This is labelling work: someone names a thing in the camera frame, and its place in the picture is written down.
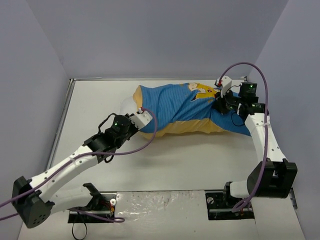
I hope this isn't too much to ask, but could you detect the white pillow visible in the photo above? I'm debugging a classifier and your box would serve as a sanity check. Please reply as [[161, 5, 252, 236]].
[[119, 96, 138, 118]]

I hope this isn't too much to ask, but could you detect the blue yellow Pikachu pillowcase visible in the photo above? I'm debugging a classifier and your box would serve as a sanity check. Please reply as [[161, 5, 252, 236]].
[[132, 82, 250, 139]]

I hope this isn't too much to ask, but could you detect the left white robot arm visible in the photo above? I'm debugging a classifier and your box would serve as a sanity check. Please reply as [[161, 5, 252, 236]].
[[9, 111, 153, 229]]

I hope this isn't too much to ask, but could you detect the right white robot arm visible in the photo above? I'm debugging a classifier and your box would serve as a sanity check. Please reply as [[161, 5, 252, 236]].
[[213, 80, 298, 212]]

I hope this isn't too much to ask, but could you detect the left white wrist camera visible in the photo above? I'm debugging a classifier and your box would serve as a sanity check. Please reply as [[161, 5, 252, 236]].
[[132, 108, 153, 130]]

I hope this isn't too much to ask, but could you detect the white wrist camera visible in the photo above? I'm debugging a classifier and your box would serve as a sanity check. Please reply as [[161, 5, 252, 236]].
[[132, 108, 153, 130], [215, 76, 232, 98]]

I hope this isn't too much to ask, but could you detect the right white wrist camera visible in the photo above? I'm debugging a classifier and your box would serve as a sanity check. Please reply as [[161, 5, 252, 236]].
[[215, 76, 232, 98]]

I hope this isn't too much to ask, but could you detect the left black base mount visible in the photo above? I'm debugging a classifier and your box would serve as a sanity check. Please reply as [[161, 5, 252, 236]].
[[67, 192, 117, 224]]

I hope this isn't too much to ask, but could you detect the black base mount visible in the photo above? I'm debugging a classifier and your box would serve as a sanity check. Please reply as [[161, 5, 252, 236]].
[[205, 190, 255, 221], [67, 192, 117, 224]]

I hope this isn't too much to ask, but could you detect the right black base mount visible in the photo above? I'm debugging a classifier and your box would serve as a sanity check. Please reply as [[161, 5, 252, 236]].
[[205, 190, 255, 221]]

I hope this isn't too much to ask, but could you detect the thin black cable loop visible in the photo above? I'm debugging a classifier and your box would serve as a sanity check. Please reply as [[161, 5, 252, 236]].
[[71, 221, 88, 240]]

